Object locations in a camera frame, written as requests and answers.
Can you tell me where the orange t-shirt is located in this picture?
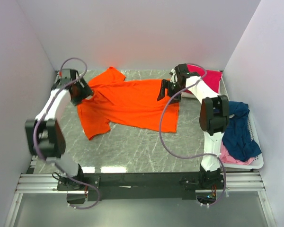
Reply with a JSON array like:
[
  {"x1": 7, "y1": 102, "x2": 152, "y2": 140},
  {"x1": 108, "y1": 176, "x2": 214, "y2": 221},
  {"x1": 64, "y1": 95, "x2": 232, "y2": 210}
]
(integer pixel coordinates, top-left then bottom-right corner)
[{"x1": 77, "y1": 67, "x2": 179, "y2": 140}]

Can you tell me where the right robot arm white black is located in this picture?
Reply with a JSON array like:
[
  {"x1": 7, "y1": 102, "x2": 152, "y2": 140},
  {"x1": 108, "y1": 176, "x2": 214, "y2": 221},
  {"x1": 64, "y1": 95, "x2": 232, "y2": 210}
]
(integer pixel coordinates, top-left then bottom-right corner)
[{"x1": 157, "y1": 63, "x2": 230, "y2": 189}]

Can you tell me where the aluminium frame rail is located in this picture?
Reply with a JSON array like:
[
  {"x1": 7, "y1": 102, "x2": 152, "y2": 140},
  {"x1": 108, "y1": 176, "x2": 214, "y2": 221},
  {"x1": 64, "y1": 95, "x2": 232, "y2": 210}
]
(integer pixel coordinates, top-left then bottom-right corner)
[{"x1": 15, "y1": 172, "x2": 266, "y2": 194}]

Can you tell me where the folded white t-shirt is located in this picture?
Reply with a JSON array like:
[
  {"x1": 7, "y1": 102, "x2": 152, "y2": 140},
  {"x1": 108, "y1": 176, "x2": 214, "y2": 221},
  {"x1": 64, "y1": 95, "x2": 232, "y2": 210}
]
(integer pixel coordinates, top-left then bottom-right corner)
[{"x1": 169, "y1": 69, "x2": 196, "y2": 99}]

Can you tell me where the folded magenta t-shirt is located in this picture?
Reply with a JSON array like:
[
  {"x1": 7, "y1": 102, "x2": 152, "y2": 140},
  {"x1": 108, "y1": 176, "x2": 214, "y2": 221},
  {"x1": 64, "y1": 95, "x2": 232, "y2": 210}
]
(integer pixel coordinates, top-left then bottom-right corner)
[{"x1": 187, "y1": 64, "x2": 222, "y2": 93}]

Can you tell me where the navy blue t-shirt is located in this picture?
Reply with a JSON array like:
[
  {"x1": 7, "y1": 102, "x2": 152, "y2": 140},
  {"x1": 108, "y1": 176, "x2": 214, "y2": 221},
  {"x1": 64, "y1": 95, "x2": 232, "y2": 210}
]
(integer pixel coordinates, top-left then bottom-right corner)
[{"x1": 222, "y1": 101, "x2": 253, "y2": 161}]

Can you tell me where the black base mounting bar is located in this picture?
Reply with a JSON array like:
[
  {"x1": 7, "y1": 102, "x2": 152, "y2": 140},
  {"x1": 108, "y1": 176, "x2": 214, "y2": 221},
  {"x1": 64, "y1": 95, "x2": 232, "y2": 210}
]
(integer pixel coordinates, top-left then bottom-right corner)
[{"x1": 57, "y1": 172, "x2": 225, "y2": 201}]

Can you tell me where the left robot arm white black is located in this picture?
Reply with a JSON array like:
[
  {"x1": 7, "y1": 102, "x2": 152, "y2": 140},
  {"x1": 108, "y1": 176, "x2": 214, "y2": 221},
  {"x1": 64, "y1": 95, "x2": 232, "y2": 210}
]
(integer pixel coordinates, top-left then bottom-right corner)
[{"x1": 25, "y1": 69, "x2": 93, "y2": 190}]

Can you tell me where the white plastic laundry basket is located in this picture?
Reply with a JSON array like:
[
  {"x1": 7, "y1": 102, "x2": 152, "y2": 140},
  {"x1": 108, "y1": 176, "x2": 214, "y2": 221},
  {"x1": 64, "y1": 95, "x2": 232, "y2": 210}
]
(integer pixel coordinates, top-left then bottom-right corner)
[{"x1": 224, "y1": 111, "x2": 264, "y2": 171}]

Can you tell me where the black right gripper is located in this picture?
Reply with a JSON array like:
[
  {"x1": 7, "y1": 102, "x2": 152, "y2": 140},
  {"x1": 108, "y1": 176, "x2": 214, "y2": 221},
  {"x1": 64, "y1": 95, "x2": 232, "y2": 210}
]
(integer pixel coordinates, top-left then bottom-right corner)
[{"x1": 157, "y1": 79, "x2": 185, "y2": 105}]

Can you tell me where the light pink t-shirt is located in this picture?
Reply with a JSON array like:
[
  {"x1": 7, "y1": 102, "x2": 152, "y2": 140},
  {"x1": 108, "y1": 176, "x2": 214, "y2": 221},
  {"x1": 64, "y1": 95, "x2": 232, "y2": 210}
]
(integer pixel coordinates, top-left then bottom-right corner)
[{"x1": 220, "y1": 143, "x2": 255, "y2": 165}]

